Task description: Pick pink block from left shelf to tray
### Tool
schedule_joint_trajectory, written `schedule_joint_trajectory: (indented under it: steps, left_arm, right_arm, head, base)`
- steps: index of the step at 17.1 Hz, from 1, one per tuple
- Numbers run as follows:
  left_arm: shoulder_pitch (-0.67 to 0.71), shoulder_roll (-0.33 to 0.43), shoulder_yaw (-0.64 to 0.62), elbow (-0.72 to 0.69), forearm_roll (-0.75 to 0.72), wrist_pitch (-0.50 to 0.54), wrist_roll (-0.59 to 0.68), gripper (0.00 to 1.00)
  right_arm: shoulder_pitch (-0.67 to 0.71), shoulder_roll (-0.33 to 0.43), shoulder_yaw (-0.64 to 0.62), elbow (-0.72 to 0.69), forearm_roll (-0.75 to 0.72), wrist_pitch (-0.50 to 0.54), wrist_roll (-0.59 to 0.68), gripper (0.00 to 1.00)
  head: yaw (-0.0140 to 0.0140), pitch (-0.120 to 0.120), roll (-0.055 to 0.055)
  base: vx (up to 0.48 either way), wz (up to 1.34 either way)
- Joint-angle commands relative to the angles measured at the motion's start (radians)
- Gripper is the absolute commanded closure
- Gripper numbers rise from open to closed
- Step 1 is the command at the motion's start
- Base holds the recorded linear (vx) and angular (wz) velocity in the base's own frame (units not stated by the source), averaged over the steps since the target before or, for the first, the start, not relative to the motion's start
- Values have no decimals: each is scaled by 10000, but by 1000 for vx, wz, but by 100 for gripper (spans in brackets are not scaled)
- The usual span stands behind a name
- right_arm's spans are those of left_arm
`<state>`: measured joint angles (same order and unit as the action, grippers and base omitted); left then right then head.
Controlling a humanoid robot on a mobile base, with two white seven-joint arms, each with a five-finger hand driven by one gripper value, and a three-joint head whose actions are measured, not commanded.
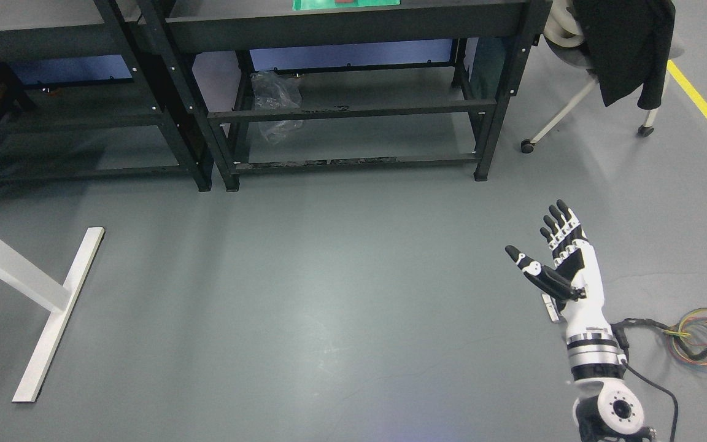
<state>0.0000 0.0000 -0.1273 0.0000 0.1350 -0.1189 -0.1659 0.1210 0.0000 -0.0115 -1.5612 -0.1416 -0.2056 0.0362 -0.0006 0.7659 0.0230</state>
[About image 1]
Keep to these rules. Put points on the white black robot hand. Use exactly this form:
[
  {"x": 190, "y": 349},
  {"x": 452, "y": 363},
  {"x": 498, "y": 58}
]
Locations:
[{"x": 574, "y": 279}]

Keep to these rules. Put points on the black metal shelf rack right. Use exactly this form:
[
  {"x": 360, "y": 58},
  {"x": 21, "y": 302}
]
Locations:
[{"x": 419, "y": 58}]

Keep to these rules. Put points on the black metal shelf rack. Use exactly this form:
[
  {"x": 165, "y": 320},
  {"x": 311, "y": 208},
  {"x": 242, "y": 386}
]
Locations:
[
  {"x": 419, "y": 58},
  {"x": 82, "y": 98}
]

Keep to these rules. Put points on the green plastic tray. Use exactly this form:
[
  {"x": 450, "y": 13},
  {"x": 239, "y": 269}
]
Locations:
[{"x": 302, "y": 5}]

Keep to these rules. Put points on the black metal shelf rack left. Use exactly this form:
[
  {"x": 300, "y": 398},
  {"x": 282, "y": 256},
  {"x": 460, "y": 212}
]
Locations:
[{"x": 82, "y": 98}]

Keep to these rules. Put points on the black jacket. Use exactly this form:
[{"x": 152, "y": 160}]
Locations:
[{"x": 629, "y": 43}]

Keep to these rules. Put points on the clear plastic bag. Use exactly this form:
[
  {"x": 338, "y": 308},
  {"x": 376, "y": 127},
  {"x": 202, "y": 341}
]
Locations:
[{"x": 276, "y": 92}]

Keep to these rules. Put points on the white table with leg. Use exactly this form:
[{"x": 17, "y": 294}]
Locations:
[{"x": 59, "y": 299}]

